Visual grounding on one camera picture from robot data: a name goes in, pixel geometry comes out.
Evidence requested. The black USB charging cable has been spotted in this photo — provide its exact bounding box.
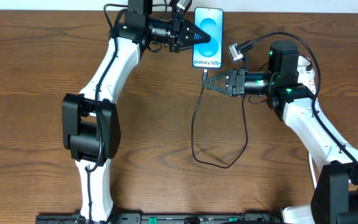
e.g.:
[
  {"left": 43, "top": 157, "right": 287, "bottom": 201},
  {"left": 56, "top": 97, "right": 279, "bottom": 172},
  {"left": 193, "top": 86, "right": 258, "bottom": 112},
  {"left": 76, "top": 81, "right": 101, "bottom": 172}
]
[{"left": 190, "top": 68, "right": 273, "bottom": 169}]

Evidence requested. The blue Galaxy smartphone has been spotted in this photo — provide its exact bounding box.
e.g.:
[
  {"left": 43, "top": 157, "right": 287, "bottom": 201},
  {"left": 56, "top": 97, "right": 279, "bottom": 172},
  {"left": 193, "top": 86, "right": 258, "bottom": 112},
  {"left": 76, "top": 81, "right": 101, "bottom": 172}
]
[{"left": 192, "top": 7, "right": 224, "bottom": 69}]

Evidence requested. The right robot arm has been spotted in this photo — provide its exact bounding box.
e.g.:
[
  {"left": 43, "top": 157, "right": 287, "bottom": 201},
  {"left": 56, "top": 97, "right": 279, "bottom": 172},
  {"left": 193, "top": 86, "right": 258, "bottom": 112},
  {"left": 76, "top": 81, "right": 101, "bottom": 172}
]
[{"left": 203, "top": 40, "right": 358, "bottom": 223}]

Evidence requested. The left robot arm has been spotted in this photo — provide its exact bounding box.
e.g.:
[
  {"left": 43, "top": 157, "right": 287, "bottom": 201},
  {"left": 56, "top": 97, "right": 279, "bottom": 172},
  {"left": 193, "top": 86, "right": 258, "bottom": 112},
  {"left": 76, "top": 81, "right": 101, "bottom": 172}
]
[{"left": 62, "top": 0, "right": 211, "bottom": 223}]

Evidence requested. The white USB charger adapter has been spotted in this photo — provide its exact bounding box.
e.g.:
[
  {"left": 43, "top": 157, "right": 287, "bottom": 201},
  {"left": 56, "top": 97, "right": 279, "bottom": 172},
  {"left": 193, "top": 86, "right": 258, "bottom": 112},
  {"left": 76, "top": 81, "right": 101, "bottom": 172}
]
[{"left": 297, "top": 55, "right": 313, "bottom": 74}]

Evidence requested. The white power strip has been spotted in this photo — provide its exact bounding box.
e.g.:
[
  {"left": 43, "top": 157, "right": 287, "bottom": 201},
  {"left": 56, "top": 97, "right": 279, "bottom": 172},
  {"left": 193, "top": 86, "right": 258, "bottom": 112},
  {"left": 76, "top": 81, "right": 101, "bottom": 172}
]
[{"left": 297, "top": 66, "right": 316, "bottom": 94}]

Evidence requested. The white power strip cord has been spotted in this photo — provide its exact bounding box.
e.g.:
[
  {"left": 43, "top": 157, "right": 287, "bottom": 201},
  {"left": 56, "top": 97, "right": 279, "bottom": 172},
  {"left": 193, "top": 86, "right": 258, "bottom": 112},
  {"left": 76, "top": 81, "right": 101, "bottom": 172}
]
[{"left": 308, "top": 152, "right": 318, "bottom": 189}]

